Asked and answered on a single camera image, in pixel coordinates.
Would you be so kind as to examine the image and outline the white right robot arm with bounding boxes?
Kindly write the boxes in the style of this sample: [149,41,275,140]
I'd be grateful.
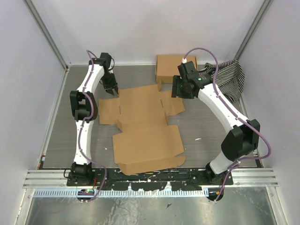
[171,60,260,185]

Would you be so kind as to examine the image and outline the closed brown cardboard box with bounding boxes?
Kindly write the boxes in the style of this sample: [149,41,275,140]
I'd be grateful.
[156,55,184,84]

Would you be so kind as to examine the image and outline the slotted cable duct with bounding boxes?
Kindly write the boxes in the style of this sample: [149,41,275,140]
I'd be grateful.
[33,188,209,198]

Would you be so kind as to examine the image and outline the striped cloth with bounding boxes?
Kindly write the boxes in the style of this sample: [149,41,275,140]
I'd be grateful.
[197,60,246,103]

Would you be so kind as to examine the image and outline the aluminium frame rail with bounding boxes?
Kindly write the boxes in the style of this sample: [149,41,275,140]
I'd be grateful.
[23,167,278,190]

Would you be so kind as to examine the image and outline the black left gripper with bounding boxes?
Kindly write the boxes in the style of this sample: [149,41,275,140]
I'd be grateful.
[101,72,118,96]

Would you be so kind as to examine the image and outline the brown cardboard box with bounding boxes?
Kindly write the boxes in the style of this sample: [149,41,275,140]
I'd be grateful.
[98,82,186,175]
[156,55,184,84]

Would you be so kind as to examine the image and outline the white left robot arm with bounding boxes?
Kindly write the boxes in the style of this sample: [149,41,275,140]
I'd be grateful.
[68,50,119,186]

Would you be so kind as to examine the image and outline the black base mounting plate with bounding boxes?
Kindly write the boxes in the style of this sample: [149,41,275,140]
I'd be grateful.
[65,167,233,191]

